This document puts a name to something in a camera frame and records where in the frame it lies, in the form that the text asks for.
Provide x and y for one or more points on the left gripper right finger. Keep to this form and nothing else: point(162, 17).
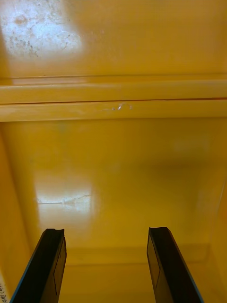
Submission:
point(170, 267)

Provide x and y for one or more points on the yellow-orange plastic bin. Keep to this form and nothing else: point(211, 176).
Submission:
point(132, 170)
point(142, 42)

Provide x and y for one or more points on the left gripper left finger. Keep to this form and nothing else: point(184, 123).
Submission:
point(42, 267)

